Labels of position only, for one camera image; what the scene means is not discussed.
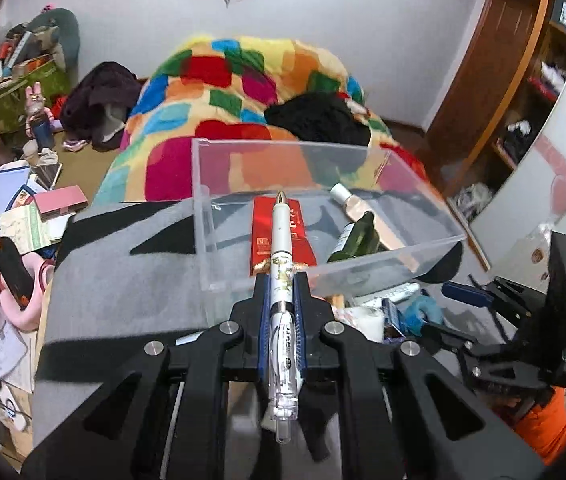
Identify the red packet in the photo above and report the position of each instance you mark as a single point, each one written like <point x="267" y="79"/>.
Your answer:
<point x="260" y="230"/>

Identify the white ointment tube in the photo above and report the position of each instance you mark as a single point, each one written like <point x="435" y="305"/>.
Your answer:
<point x="388" y="294"/>

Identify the white patterned pen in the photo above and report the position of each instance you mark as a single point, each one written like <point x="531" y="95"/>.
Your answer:
<point x="283" y="240"/>

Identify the clear acrylic box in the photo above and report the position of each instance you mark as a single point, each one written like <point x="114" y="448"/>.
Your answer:
<point x="223" y="170"/>

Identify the colourful patchwork blanket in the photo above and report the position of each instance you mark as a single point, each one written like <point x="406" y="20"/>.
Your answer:
<point x="203" y="70"/>

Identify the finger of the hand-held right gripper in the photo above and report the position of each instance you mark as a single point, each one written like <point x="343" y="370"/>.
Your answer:
<point x="465" y="295"/>
<point x="443" y="337"/>

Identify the teal curved object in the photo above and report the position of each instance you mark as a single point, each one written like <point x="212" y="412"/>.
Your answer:
<point x="425" y="310"/>

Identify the green patterned bag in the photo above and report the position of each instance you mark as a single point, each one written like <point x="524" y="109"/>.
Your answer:
<point x="13" y="105"/>

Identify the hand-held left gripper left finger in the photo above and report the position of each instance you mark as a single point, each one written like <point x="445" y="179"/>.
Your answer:
<point x="263" y="320"/>

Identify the grey felt mat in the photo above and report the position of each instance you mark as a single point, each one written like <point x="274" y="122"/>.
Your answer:
<point x="113" y="270"/>

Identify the dark purple clothes pile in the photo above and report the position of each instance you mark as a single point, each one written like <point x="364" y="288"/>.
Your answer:
<point x="103" y="85"/>

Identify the small blue box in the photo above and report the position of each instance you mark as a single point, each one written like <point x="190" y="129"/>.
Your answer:
<point x="394" y="317"/>

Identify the rabbit doll figure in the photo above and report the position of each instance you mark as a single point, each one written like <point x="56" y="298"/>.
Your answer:
<point x="40" y="125"/>

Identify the white wardrobe door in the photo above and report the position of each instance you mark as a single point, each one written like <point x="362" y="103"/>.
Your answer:
<point x="538" y="160"/>

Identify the black cloth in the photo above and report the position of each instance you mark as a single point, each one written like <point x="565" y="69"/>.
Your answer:
<point x="313" y="115"/>

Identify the pink flat box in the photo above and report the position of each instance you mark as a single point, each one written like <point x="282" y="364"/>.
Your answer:
<point x="60" y="200"/>

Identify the pink liquid bottle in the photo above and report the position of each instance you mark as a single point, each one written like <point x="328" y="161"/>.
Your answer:
<point x="363" y="210"/>

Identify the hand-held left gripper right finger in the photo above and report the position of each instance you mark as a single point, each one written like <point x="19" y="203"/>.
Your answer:
<point x="300" y="320"/>

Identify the brown wooden wardrobe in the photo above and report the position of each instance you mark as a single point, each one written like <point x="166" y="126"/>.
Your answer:
<point x="493" y="35"/>

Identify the green printed book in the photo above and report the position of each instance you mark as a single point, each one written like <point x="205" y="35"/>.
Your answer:
<point x="28" y="227"/>

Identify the black and orange device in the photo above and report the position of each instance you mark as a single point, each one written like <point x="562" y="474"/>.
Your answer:
<point x="13" y="270"/>

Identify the dark green bottle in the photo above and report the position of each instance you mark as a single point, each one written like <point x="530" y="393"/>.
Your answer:
<point x="350" y="242"/>

